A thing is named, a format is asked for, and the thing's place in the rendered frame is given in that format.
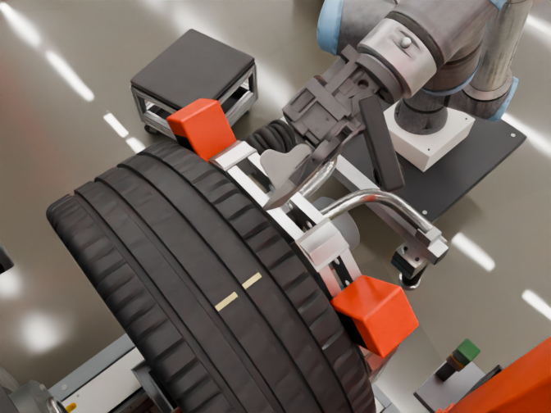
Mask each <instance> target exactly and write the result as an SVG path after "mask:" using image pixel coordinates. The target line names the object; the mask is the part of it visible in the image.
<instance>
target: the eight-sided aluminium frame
mask: <svg viewBox="0 0 551 413"><path fill-rule="evenodd" d="M208 162H209V163H210V164H211V165H212V166H214V167H215V168H216V169H217V170H219V171H220V172H221V173H222V174H223V175H224V176H225V177H226V178H227V179H228V180H229V181H230V182H231V183H232V184H234V185H235V186H236V187H237V188H238V189H239V190H240V191H241V193H243V194H244V195H245V196H246V197H247V198H248V199H249V200H250V201H251V202H252V203H253V205H254V206H255V207H256V208H257V209H258V210H259V211H260V212H261V213H262V214H263V215H264V216H265V217H266V218H267V219H268V220H269V222H270V223H271V225H272V226H274V228H275V229H276V230H277V231H278V233H279V234H280V236H281V237H282V238H283V239H284V240H285V241H286V242H287V244H288V245H289V246H290V247H291V248H292V250H293V252H294V253H295V254H296V255H297V257H298V258H299V260H300V261H301V262H302V263H303V264H304V266H305V267H306V268H307V271H308V272H309V273H310V274H311V276H312V277H313V278H314V279H315V281H316V283H317V284H318V287H319V288H320V289H321V291H322V292H323V293H324V294H325V296H326V298H327V299H328V301H330V300H332V299H333V298H334V297H335V296H337V295H338V294H339V293H340V292H342V290H341V288H340V287H339V285H338V283H337V281H336V279H335V277H334V275H333V274H332V272H331V270H330V267H329V266H328V264H330V263H331V264H332V266H333V267H334V269H335V271H336V273H337V275H338V276H339V279H340V281H341V283H342V285H343V286H344V288H347V287H348V286H349V285H350V284H351V283H352V282H353V281H354V280H355V279H357V278H358V277H359V276H360V275H362V274H361V272H360V270H359V269H358V267H357V264H356V262H355V260H354V259H353V256H352V254H351V253H350V251H349V249H348V248H349V245H348V243H347V242H346V241H345V239H344V238H343V236H342V235H341V233H340V232H339V231H338V230H337V229H336V228H335V226H334V225H333V223H332V222H331V221H330V219H329V218H328V217H326V218H325V217H324V216H323V215H322V214H321V213H320V212H319V211H318V210H317V209H316V208H315V207H314V206H313V205H312V204H311V203H309V202H308V201H307V200H306V199H305V198H304V197H303V196H302V195H301V194H300V193H299V192H297V193H296V194H294V195H293V196H292V197H291V198H290V199H289V200H288V201H287V202H286V203H285V205H286V206H287V207H288V208H289V209H290V210H291V215H292V216H293V217H294V218H295V219H296V220H297V221H298V222H299V223H300V224H301V225H302V226H303V227H304V228H305V229H306V230H307V232H306V233H304V232H303V231H302V230H301V229H300V228H299V227H298V226H297V225H296V224H295V223H294V222H293V221H292V220H291V219H290V218H289V217H288V216H287V215H286V214H285V213H284V212H283V211H282V210H281V209H280V208H279V207H278V208H276V209H273V210H269V211H264V210H263V209H262V207H263V206H264V205H265V204H266V202H267V201H268V200H269V199H270V198H269V197H268V196H267V195H266V194H265V193H264V192H263V191H262V190H261V189H260V188H259V187H258V186H257V185H256V184H255V183H254V182H253V181H252V180H251V179H250V178H248V177H247V176H248V175H251V176H252V177H253V178H254V179H255V180H257V181H258V182H259V183H260V184H261V185H262V186H263V187H264V188H265V189H266V190H267V191H268V192H270V191H272V192H273V193H275V192H276V191H275V189H274V187H273V185H272V183H271V181H270V180H269V179H268V177H267V175H266V173H265V171H264V169H263V168H262V166H261V164H260V156H259V155H258V152H257V149H255V148H253V147H250V146H249V145H248V144H247V143H246V142H241V141H239V140H238V141H236V142H235V143H233V144H231V145H230V146H229V147H227V148H225V149H223V150H222V151H220V152H218V153H217V154H216V155H214V156H213V157H211V158H209V159H208ZM353 344H354V346H355V348H356V349H357V352H358V355H359V356H360V358H361V360H362V363H363V365H364V367H365V370H366V372H367V375H368V377H369V380H370V382H371V385H372V384H373V383H374V382H375V381H376V380H378V378H379V375H380V373H381V372H382V370H383V369H384V368H385V366H386V365H387V363H388V362H389V360H390V358H391V357H392V356H393V355H394V354H395V353H396V352H397V348H398V346H397V347H396V348H395V349H394V350H392V351H391V352H390V353H389V354H388V355H387V356H386V357H380V356H377V355H376V354H374V353H372V352H370V351H368V350H367V349H365V348H363V347H360V346H358V345H357V344H355V343H353Z"/></svg>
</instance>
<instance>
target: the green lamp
mask: <svg viewBox="0 0 551 413"><path fill-rule="evenodd" d="M479 353H480V349H479V348H478V347H477V346H476V345H475V344H474V343H473V342H472V341H471V340H469V339H468V338H466V339H465V340H464V341H463V342H462V343H461V344H460V345H459V346H458V347H457V348H456V349H455V350H454V351H453V355H454V356H455V357H456V358H457V359H458V360H459V361H460V362H461V363H462V364H463V365H464V366H467V365H468V364H469V363H471V362H472V361H473V360H474V359H475V358H476V357H477V356H478V354H479Z"/></svg>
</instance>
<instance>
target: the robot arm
mask: <svg viewBox="0 0 551 413"><path fill-rule="evenodd" d="M533 1H534V0H325V1H324V4H323V6H322V9H321V13H320V16H319V21H318V25H317V34H316V36H317V42H318V45H319V47H320V49H321V50H323V51H325V52H328V53H331V54H332V55H333V56H336V55H337V56H339V58H338V59H337V60H336V62H335V63H334V64H333V65H332V66H331V67H330V68H329V69H328V70H327V71H326V72H325V73H324V74H323V75H322V76H319V75H315V76H313V77H312V78H311V79H310V80H309V81H308V82H307V83H306V84H305V85H304V86H303V87H302V88H301V89H300V90H299V91H298V92H297V93H296V94H295V95H294V96H293V97H292V98H291V99H290V100H289V101H288V103H287V104H286V105H285V106H284V107H283V108H282V109H281V110H282V111H283V115H284V117H285V120H286V122H287V123H288V124H289V125H290V126H291V127H292V128H293V129H294V132H295V133H296V134H297V135H298V136H299V137H300V138H301V139H302V140H303V141H306V140H307V141H308V142H309V143H310V144H311V145H312V146H313V147H314V148H315V149H316V150H315V151H314V152H312V149H311V148H310V147H309V146H308V145H307V144H304V143H301V144H298V145H297V146H295V147H294V148H293V149H292V150H291V151H290V152H288V153H281V152H277V151H274V150H271V149H268V150H266V151H265V152H264V153H263V154H262V155H261V156H260V164H261V166H262V168H263V169H264V171H265V173H266V175H267V177H268V179H269V180H270V181H271V183H272V185H273V187H274V189H275V193H274V194H273V195H272V196H271V198H270V199H269V200H268V201H267V202H266V204H265V205H264V206H263V207H262V209H263V210H264V211H269V210H273V209H276V208H278V207H282V206H283V205H284V204H285V203H286V202H287V201H288V200H289V199H290V198H291V197H292V196H293V195H294V194H296V193H297V192H298V191H299V190H300V189H301V188H302V187H303V186H304V185H305V184H306V183H307V182H308V181H310V180H311V179H312V178H313V177H314V176H315V175H316V174H317V173H318V172H319V171H320V170H321V169H322V168H323V167H324V166H325V165H326V164H327V163H328V162H329V161H330V162H332V161H333V160H334V159H335V158H336V157H337V156H338V155H339V154H340V153H341V152H342V151H343V150H344V149H345V148H346V147H347V146H348V145H349V144H350V143H351V142H352V141H353V140H354V139H355V138H356V137H357V136H358V135H360V134H363V136H364V139H365V141H366V145H367V149H368V152H369V155H370V158H371V163H372V165H373V172H372V176H373V179H374V181H375V183H376V185H378V186H379V188H380V191H381V192H383V193H391V192H393V191H397V190H400V189H402V188H403V187H404V185H405V183H404V180H403V176H404V172H403V168H402V166H401V165H400V164H399V163H398V158H397V156H396V153H395V150H394V145H393V142H392V139H391V137H390V133H389V129H388V125H387V123H386V120H385V115H384V112H383V109H382V106H381V104H380V99H381V100H383V101H384V102H387V103H388V104H392V105H393V104H395V103H396V102H397V101H398V100H399V99H400V100H399V101H398V103H397V104H396V106H395V108H394V120H395V122H396V123H397V125H398V126H399V127H400V128H401V129H403V130H405V131H407V132H408V133H411V134H417V135H429V134H434V133H437V132H439V131H440V130H442V129H443V127H444V126H445V125H446V122H447V119H448V110H447V108H451V109H454V110H456V111H461V112H464V113H467V114H469V115H472V116H476V117H480V118H482V119H485V120H491V121H499V120H500V119H501V118H502V116H503V114H504V112H505V111H506V109H507V107H508V104H509V103H510V101H511V99H512V96H513V94H514V93H515V90H516V88H517V84H518V78H515V77H514V76H512V72H511V70H510V65H511V63H512V59H513V57H514V54H515V51H516V49H517V45H518V43H519V40H520V37H521V34H522V31H523V29H524V26H525V23H526V20H527V17H528V15H529V13H530V10H531V6H532V3H533ZM317 76H318V77H317ZM315 77H316V78H315ZM314 78H315V79H314ZM361 84H363V85H365V86H366V87H367V88H366V89H360V88H359V87H358V86H359V85H361Z"/></svg>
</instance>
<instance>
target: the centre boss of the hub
mask: <svg viewBox="0 0 551 413"><path fill-rule="evenodd" d="M46 404H47V407H48V409H49V411H50V412H51V413H69V412H68V411H67V409H66V408H65V407H64V406H63V404H62V403H61V402H60V401H59V400H58V399H57V398H56V397H50V398H48V399H47V400H46Z"/></svg>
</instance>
